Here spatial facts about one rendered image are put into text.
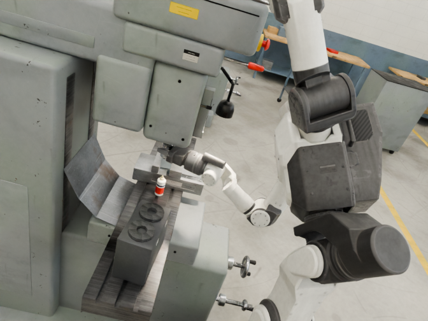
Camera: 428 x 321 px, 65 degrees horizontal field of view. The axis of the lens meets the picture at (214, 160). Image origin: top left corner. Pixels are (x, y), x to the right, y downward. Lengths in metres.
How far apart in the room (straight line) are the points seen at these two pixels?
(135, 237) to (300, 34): 0.77
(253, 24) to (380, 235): 0.69
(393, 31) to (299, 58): 7.63
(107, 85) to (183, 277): 0.96
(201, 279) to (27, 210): 0.82
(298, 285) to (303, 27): 0.69
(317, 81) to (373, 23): 7.39
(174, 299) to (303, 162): 1.13
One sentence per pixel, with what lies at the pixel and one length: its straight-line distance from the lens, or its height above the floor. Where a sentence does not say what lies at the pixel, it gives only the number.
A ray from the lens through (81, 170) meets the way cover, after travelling 1.56.
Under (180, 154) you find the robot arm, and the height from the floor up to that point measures 1.26.
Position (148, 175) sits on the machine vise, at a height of 1.01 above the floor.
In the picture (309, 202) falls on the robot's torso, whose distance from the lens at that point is 0.96.
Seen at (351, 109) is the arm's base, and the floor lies 1.74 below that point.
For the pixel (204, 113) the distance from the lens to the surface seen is 1.32.
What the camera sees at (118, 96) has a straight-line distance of 1.25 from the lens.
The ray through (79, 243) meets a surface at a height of 0.72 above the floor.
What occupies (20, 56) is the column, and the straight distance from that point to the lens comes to 1.24.
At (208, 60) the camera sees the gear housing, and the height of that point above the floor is 1.68.
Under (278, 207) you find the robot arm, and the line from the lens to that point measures 1.36.
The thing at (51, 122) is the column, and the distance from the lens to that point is 1.27.
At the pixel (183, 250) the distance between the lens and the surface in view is 1.55.
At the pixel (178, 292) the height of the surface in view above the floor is 0.54.
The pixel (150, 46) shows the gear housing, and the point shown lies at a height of 1.67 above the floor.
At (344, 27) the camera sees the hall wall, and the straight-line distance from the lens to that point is 8.13.
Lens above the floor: 1.99
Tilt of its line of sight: 31 degrees down
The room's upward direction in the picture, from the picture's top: 18 degrees clockwise
